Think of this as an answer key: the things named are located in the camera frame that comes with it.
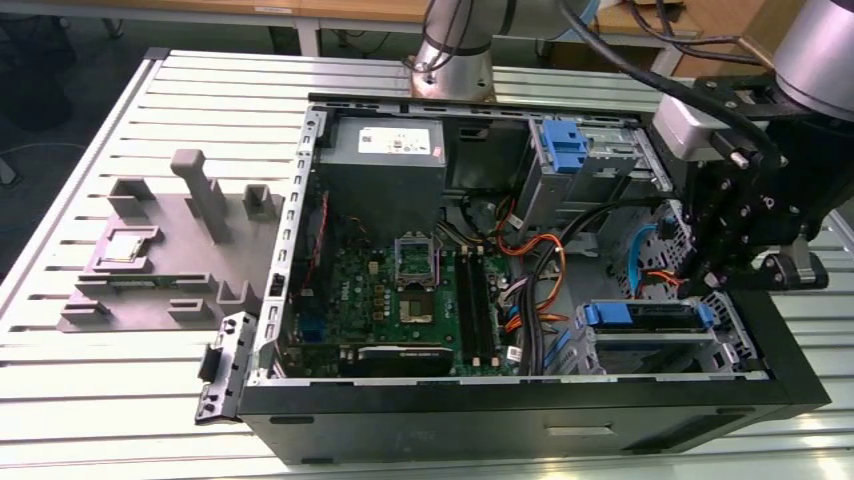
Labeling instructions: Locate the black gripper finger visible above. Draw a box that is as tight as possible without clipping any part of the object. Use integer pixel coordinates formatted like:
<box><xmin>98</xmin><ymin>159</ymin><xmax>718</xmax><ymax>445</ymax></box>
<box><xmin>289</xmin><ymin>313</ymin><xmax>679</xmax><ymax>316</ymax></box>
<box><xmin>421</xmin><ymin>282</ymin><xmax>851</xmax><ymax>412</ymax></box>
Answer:
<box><xmin>680</xmin><ymin>165</ymin><xmax>730</xmax><ymax>299</ymax></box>
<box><xmin>714</xmin><ymin>170</ymin><xmax>831</xmax><ymax>294</ymax></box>

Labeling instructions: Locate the orange disk power wire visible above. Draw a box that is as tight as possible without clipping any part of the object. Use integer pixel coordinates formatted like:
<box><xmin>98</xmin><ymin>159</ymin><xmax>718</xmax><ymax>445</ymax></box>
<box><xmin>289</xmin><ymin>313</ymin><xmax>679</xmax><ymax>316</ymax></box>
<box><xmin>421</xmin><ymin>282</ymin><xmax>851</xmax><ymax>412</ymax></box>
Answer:
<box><xmin>640</xmin><ymin>268</ymin><xmax>690</xmax><ymax>290</ymax></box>

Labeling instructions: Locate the hard disk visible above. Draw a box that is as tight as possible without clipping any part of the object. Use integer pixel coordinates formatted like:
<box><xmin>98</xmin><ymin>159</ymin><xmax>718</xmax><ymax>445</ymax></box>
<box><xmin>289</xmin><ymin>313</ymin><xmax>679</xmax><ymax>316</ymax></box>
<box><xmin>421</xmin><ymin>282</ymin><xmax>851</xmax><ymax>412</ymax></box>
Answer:
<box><xmin>544</xmin><ymin>298</ymin><xmax>719</xmax><ymax>375</ymax></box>

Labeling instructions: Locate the metal disk bay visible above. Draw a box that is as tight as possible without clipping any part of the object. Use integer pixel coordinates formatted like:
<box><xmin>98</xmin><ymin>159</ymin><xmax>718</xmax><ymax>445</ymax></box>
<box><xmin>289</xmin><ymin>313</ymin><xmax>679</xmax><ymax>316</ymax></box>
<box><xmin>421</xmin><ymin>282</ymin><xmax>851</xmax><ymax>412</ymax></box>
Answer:
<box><xmin>545</xmin><ymin>298</ymin><xmax>762</xmax><ymax>376</ymax></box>

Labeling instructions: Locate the metal optical drive cage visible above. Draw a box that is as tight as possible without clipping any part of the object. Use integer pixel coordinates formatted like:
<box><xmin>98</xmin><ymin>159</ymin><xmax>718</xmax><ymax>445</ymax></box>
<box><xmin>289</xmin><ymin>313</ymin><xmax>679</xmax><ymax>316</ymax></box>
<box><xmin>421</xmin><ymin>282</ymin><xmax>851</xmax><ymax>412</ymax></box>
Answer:
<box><xmin>519</xmin><ymin>117</ymin><xmax>668</xmax><ymax>236</ymax></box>

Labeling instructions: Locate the blue drive latch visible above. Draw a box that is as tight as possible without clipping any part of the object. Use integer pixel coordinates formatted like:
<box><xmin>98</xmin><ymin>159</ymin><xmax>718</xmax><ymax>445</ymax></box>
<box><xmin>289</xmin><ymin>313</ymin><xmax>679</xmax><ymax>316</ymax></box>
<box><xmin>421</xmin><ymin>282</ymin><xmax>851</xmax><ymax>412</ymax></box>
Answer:
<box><xmin>543</xmin><ymin>119</ymin><xmax>590</xmax><ymax>174</ymax></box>

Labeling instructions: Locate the black RAM slot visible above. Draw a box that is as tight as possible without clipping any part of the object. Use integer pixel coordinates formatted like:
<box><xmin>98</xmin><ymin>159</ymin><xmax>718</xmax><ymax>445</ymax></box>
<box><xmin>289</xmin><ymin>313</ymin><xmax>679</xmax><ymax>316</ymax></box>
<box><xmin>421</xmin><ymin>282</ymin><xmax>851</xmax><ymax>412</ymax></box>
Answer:
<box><xmin>472</xmin><ymin>244</ymin><xmax>501</xmax><ymax>366</ymax></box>
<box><xmin>455</xmin><ymin>244</ymin><xmax>483</xmax><ymax>366</ymax></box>

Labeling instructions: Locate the brown wooden cabinet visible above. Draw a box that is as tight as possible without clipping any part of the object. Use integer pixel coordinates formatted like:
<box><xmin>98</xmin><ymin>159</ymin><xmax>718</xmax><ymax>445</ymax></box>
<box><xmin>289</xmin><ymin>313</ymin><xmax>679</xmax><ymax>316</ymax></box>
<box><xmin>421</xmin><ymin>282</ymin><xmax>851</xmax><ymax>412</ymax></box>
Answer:
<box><xmin>692</xmin><ymin>0</ymin><xmax>802</xmax><ymax>76</ymax></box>

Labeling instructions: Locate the small wooden desk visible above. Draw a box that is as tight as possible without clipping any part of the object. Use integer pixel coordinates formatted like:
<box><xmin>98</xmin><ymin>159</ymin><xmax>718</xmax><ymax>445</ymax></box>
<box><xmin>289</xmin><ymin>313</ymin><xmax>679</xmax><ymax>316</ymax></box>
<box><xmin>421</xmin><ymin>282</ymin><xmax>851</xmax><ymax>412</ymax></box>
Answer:
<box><xmin>592</xmin><ymin>0</ymin><xmax>706</xmax><ymax>76</ymax></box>

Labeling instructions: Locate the metal socket cover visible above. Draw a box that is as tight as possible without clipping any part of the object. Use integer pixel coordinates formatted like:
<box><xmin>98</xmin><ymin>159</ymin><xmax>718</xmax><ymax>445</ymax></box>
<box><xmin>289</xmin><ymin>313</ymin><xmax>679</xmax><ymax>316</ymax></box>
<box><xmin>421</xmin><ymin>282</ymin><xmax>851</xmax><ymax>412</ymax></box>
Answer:
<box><xmin>392</xmin><ymin>232</ymin><xmax>443</xmax><ymax>292</ymax></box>

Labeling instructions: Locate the CPU socket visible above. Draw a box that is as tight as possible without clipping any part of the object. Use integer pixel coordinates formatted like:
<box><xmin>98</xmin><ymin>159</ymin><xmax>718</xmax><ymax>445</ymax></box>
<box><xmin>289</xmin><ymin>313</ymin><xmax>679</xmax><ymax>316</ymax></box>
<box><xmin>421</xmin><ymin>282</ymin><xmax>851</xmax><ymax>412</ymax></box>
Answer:
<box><xmin>397</xmin><ymin>292</ymin><xmax>441</xmax><ymax>326</ymax></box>

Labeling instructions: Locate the grey power supply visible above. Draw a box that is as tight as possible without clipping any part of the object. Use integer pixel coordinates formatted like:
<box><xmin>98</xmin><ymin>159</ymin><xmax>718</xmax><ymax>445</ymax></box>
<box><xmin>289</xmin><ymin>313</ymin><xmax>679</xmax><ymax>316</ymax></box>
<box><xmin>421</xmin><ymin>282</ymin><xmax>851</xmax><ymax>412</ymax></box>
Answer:
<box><xmin>312</xmin><ymin>117</ymin><xmax>447</xmax><ymax>236</ymax></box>

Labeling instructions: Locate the black PC case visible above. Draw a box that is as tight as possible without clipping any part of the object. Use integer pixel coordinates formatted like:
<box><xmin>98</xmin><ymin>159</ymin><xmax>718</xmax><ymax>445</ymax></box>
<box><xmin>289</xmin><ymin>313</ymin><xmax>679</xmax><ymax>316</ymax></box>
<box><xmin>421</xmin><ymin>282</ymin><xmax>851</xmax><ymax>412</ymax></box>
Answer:
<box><xmin>237</xmin><ymin>91</ymin><xmax>834</xmax><ymax>465</ymax></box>

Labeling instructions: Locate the black graphics card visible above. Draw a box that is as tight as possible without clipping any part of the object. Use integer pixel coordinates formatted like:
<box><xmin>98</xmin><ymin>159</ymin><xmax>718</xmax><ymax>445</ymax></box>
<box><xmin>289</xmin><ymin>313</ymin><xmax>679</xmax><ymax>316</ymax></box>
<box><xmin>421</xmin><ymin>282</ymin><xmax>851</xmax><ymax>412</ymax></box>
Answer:
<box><xmin>337</xmin><ymin>344</ymin><xmax>455</xmax><ymax>379</ymax></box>

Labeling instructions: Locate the green motherboard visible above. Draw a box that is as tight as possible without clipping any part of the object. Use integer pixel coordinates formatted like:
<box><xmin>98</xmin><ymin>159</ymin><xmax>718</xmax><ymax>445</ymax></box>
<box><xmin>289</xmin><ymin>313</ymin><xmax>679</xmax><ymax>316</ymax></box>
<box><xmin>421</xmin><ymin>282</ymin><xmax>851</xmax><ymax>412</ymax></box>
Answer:
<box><xmin>279</xmin><ymin>234</ymin><xmax>519</xmax><ymax>379</ymax></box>

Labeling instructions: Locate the grey parts rack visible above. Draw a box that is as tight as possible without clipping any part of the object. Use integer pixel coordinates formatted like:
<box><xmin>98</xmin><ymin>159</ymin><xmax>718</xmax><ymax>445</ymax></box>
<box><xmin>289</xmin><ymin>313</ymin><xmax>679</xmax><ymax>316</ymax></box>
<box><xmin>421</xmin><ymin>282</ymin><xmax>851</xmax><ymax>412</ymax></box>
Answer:
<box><xmin>56</xmin><ymin>148</ymin><xmax>289</xmax><ymax>335</ymax></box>

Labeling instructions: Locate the green RAM stick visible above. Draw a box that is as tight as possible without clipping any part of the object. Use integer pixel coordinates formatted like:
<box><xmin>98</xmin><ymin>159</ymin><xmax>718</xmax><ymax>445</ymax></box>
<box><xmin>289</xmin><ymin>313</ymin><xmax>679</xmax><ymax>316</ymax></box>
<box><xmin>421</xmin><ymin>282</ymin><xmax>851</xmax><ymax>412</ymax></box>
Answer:
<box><xmin>105</xmin><ymin>277</ymin><xmax>179</xmax><ymax>292</ymax></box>

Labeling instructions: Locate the long wooden desk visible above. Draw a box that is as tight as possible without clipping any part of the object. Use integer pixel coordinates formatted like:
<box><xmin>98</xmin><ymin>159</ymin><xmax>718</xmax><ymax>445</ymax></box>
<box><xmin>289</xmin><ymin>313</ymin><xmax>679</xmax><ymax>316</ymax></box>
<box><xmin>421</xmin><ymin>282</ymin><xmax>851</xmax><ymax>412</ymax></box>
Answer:
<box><xmin>85</xmin><ymin>0</ymin><xmax>432</xmax><ymax>57</ymax></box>

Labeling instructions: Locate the silver CPU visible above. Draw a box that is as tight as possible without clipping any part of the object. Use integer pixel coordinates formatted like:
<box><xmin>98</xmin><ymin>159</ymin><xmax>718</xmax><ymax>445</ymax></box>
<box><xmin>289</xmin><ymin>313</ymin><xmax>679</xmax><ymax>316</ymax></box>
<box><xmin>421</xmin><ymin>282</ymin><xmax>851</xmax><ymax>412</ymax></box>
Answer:
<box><xmin>108</xmin><ymin>238</ymin><xmax>145</xmax><ymax>262</ymax></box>

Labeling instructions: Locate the blue data wire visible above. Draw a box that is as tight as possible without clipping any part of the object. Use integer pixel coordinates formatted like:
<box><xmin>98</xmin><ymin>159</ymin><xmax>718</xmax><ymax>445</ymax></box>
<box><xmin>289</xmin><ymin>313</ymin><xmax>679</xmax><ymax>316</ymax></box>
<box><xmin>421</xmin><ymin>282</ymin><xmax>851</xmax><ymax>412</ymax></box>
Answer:
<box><xmin>626</xmin><ymin>209</ymin><xmax>675</xmax><ymax>301</ymax></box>

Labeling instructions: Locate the thick black cable bundle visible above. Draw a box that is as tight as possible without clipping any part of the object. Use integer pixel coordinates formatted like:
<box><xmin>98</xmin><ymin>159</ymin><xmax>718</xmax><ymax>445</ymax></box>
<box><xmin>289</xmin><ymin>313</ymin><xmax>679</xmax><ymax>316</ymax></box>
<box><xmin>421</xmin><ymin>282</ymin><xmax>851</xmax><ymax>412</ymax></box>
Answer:
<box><xmin>523</xmin><ymin>197</ymin><xmax>668</xmax><ymax>376</ymax></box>

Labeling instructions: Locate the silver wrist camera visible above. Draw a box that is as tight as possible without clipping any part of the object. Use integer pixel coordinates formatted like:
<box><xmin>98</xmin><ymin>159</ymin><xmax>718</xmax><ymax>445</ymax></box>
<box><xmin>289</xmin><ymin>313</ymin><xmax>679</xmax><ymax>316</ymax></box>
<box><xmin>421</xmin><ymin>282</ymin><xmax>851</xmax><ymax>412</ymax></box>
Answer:
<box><xmin>651</xmin><ymin>96</ymin><xmax>739</xmax><ymax>162</ymax></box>

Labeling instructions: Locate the orange power wire bundle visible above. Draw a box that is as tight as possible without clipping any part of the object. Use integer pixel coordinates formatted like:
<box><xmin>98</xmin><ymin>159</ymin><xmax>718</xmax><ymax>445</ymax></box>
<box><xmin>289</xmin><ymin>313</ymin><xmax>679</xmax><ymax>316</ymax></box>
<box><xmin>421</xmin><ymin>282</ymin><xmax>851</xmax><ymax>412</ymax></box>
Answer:
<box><xmin>496</xmin><ymin>194</ymin><xmax>572</xmax><ymax>334</ymax></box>

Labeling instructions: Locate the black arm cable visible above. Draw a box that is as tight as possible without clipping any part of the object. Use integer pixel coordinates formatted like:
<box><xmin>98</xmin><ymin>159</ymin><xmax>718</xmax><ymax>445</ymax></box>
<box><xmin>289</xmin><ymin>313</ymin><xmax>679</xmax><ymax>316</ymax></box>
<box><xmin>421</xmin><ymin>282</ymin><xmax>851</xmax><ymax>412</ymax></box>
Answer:
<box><xmin>556</xmin><ymin>0</ymin><xmax>788</xmax><ymax>171</ymax></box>

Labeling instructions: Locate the thin red wire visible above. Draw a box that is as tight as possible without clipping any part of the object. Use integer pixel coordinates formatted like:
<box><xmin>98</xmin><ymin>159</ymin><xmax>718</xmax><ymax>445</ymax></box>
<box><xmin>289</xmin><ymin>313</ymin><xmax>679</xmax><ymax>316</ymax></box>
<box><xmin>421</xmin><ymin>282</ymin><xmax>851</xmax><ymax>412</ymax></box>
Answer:
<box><xmin>317</xmin><ymin>192</ymin><xmax>333</xmax><ymax>261</ymax></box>

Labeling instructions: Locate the grey card retainer bracket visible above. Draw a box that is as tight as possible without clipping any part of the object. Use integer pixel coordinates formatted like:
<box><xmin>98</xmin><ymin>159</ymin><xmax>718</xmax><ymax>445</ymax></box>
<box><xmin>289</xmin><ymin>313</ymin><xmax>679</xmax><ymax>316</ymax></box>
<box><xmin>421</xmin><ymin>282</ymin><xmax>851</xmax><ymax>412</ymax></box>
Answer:
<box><xmin>193</xmin><ymin>309</ymin><xmax>260</xmax><ymax>426</ymax></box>

